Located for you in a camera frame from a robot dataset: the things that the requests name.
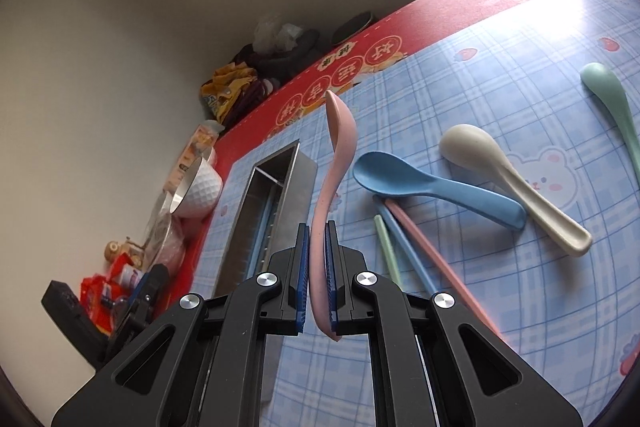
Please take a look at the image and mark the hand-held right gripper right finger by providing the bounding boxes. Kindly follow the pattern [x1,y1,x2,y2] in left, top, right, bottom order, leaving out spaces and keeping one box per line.
[324,219,571,427]

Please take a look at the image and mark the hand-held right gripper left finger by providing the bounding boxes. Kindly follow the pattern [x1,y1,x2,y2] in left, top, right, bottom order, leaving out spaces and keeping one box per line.
[50,222,312,427]

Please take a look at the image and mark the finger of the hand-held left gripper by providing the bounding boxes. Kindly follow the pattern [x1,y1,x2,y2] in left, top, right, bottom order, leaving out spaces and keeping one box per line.
[107,264,169,355]

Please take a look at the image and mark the green chopstick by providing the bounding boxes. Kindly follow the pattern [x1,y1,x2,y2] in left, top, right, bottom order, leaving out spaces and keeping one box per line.
[373,214,404,288]

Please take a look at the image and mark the stainless steel utensil box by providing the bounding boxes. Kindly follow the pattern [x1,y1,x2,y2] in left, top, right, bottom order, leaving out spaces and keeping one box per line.
[212,139,319,303]

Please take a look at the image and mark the blue spoon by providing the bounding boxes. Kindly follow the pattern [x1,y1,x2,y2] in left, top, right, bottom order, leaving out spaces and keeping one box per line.
[352,151,527,232]

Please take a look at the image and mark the pink spoon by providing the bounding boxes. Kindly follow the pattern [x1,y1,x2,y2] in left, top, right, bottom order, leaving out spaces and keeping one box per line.
[309,89,358,342]

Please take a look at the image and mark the beige spoon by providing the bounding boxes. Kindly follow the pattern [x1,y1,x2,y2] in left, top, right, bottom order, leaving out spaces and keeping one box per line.
[439,124,593,257]

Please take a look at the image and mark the green spoon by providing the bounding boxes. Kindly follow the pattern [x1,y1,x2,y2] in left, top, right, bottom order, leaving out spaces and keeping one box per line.
[580,62,640,188]

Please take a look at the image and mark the small plastic bottle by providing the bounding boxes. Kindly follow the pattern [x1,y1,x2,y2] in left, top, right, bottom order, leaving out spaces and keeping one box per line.
[117,267,148,295]

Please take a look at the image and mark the red snack packets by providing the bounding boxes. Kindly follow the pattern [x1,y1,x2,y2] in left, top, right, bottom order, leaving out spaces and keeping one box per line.
[79,274,126,338]

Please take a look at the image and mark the plastic-wrapped pink bowl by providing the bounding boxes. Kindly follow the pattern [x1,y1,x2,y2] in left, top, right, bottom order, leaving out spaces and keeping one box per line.
[150,219,188,275]

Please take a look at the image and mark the small wooden figurine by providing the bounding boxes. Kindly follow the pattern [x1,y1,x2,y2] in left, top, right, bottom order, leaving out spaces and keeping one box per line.
[104,237,146,268]

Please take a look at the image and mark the white bowl with soup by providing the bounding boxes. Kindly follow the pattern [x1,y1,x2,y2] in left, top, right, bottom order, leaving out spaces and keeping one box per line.
[170,155,223,219]

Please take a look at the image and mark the orange snack packet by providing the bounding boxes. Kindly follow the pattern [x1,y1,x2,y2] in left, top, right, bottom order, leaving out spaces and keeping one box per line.
[177,119,223,188]

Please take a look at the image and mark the pile of yellow and dark clothes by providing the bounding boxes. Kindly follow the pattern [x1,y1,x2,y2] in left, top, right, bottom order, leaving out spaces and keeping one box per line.
[200,29,321,130]

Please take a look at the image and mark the clear plastic bag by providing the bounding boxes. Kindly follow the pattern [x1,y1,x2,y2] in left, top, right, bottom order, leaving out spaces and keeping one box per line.
[252,13,301,55]

